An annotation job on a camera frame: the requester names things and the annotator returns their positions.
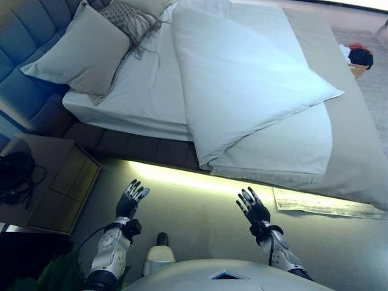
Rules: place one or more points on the printed paper sheet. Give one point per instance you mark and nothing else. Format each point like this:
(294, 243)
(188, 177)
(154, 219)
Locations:
(327, 206)

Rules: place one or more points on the green leafy plant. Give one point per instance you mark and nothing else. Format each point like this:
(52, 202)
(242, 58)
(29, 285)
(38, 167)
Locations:
(63, 272)

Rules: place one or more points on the large beige pillow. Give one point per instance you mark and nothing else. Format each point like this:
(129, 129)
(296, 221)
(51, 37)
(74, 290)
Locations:
(78, 54)

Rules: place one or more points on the grey floor rug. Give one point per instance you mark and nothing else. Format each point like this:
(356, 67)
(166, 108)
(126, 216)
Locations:
(379, 106)

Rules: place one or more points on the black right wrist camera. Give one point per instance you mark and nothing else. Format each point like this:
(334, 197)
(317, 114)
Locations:
(260, 232)

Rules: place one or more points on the silver robot torso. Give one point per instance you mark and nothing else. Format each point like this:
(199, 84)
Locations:
(182, 279)

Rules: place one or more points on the upholstered padded headboard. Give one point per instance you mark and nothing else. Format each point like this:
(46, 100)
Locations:
(18, 39)

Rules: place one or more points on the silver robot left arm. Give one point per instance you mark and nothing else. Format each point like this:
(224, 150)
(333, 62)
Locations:
(106, 251)

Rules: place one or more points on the white bed sheet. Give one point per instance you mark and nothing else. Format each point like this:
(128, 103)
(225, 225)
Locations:
(142, 91)

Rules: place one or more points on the wooden nightstand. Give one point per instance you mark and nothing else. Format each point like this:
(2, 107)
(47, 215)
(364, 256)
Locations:
(69, 182)

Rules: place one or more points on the silver robot left leg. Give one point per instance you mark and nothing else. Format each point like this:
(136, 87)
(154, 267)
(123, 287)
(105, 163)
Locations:
(159, 254)

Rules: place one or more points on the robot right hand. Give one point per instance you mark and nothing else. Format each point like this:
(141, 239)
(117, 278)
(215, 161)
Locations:
(257, 212)

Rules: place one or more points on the white duvet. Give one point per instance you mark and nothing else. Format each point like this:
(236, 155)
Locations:
(242, 75)

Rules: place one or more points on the cardboard box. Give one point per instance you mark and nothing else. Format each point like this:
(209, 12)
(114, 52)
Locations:
(359, 71)

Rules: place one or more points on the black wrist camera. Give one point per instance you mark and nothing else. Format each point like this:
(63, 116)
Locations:
(135, 228)
(260, 232)

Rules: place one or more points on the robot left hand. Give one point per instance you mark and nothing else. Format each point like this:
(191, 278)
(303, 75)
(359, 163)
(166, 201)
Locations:
(127, 204)

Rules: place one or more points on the black lamp with white globe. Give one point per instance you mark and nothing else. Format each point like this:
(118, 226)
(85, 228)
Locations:
(15, 172)

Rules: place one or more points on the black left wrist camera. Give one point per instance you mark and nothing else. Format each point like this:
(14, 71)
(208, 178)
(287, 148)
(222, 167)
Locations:
(135, 228)

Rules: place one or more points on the small beige pillow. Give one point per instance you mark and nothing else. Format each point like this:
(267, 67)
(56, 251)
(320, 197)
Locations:
(151, 6)

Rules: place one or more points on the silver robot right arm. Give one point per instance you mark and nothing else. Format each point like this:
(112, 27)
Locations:
(280, 251)

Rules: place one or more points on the knitted fringed cushion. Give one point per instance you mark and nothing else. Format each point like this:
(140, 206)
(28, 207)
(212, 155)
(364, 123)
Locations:
(121, 15)

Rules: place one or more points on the brown upholstered bed frame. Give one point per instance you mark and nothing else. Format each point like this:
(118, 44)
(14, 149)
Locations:
(136, 148)

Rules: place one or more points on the beige fringed blanket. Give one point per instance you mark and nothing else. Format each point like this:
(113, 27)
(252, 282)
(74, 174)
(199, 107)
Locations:
(333, 136)

